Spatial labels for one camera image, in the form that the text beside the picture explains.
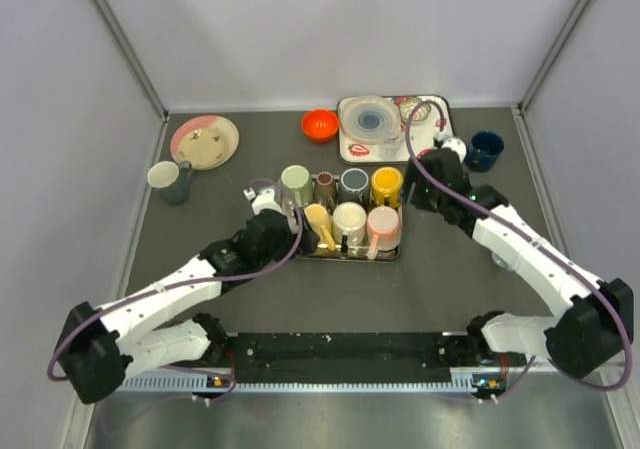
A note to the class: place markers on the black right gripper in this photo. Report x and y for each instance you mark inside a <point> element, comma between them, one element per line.
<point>417,189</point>

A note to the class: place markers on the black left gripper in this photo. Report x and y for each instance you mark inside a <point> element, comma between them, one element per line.
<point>293,224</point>

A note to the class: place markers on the navy blue ceramic mug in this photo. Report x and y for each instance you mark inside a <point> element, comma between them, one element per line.
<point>484,150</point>

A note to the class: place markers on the pale yellow ceramic mug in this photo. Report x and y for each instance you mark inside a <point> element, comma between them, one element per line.
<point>320,222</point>

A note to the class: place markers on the cream mug black handle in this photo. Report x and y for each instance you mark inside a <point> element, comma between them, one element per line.
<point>349,230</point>

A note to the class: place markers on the pink ceramic mug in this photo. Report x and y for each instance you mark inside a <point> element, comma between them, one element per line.
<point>384,230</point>

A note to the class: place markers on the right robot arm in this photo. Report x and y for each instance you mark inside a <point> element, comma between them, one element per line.
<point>590,320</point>

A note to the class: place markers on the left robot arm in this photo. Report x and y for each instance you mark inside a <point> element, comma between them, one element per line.
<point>99,348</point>

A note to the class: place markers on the light green ceramic mug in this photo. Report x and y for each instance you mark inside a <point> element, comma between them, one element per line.
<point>296,181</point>

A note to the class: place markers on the brown ceramic mug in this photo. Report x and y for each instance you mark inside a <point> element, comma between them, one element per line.
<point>325,191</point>

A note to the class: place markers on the dark teal mug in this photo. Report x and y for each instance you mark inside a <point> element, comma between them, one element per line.
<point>171,180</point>

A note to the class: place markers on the stainless steel tray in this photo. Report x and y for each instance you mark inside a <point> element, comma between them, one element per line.
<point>322,251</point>

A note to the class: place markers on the white strawberry pattern tray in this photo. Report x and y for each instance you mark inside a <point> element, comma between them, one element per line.
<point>422,134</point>

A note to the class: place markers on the clear drinking glass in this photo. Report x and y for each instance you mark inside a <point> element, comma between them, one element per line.
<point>391,149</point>

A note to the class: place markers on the small patterned bowl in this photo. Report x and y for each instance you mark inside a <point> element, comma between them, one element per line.
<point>413,108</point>

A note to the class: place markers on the light blue footed cup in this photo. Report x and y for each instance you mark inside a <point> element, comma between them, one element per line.
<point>499,261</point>

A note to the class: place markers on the small cream plate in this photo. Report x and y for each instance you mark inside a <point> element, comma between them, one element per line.
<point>207,148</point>

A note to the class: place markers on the pink cream large plate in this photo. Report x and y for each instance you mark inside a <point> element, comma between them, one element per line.
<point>201,122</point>

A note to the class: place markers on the orange bowl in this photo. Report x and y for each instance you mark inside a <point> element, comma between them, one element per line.
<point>320,125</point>

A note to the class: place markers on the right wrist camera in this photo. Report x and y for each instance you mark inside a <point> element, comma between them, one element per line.
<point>454,144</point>

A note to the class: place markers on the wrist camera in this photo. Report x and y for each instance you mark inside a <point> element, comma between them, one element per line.
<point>454,144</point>
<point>265,198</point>

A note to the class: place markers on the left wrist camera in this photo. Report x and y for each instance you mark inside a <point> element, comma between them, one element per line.
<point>265,198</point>

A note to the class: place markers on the bright yellow mug black handle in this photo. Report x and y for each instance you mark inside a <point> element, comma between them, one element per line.
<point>386,185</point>

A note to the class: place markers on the grey mug black handle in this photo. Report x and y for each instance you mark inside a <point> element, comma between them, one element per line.
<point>354,186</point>

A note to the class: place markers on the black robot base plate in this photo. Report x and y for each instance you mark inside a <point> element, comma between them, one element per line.
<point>343,358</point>

